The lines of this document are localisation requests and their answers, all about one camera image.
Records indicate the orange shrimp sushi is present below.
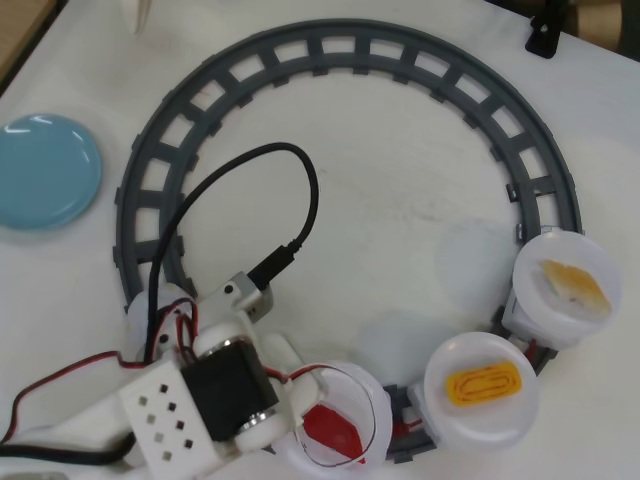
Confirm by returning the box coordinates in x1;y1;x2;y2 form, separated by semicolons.
534;258;614;321

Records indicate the red tuna sushi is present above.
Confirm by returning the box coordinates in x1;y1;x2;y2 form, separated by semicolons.
303;403;365;459

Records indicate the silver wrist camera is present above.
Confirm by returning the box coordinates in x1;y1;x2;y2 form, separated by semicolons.
197;269;275;326

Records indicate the black camera cable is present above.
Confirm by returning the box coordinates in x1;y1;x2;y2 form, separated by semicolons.
0;142;321;459

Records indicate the blue dish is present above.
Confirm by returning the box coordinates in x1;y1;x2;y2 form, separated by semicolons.
0;113;104;231

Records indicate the red black servo wire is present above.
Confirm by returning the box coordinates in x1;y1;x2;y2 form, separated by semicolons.
0;294;201;444

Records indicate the yellow egg sushi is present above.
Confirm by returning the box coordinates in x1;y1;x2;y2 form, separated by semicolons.
444;363;523;406

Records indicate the grey circular toy train track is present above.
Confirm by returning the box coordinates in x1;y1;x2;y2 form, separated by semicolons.
112;18;587;464

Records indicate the white plate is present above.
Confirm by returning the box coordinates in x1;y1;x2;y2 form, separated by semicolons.
512;230;623;347
279;359;394;474
423;333;540;449

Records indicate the white train wagon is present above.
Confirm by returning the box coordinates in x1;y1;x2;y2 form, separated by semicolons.
405;382;444;446
499;294;559;364

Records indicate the black clamp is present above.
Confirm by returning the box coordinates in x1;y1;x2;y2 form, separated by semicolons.
524;0;574;59

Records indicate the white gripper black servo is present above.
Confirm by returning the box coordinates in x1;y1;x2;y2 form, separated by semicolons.
177;322;330;451

